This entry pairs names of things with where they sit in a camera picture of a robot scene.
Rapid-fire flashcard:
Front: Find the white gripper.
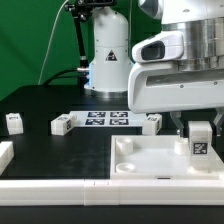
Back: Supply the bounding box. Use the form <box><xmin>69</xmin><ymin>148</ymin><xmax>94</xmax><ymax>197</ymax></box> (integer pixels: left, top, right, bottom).
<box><xmin>128</xmin><ymin>31</ymin><xmax>224</xmax><ymax>137</ymax></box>

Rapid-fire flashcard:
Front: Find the white square tabletop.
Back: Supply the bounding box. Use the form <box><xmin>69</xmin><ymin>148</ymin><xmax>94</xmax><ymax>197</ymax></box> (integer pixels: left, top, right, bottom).
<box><xmin>110</xmin><ymin>135</ymin><xmax>224</xmax><ymax>180</ymax></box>

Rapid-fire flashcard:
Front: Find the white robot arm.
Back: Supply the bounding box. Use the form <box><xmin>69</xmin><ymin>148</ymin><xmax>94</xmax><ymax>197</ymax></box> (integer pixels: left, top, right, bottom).
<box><xmin>128</xmin><ymin>0</ymin><xmax>224</xmax><ymax>132</ymax></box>

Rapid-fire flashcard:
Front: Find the white fiducial marker sheet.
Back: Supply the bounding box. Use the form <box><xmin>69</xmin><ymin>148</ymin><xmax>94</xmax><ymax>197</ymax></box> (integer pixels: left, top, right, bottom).
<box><xmin>71</xmin><ymin>111</ymin><xmax>146</xmax><ymax>127</ymax></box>

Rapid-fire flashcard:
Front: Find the white U-shaped obstacle fence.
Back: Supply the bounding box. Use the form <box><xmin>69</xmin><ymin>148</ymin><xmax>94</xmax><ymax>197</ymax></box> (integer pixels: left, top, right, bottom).
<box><xmin>0</xmin><ymin>139</ymin><xmax>224</xmax><ymax>207</ymax></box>

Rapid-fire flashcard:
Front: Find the black cable bundle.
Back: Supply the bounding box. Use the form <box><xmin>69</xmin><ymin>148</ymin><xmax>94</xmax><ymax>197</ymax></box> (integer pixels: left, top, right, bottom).
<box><xmin>43</xmin><ymin>68</ymin><xmax>88</xmax><ymax>87</ymax></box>

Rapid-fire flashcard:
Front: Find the black camera stand pole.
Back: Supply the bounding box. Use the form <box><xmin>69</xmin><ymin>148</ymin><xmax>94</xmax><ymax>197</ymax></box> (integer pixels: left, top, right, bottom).
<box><xmin>65</xmin><ymin>0</ymin><xmax>117</xmax><ymax>86</ymax></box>

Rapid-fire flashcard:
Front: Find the white cable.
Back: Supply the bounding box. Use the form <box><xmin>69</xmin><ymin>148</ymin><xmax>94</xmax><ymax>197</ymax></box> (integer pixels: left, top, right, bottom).
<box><xmin>37</xmin><ymin>0</ymin><xmax>71</xmax><ymax>86</ymax></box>

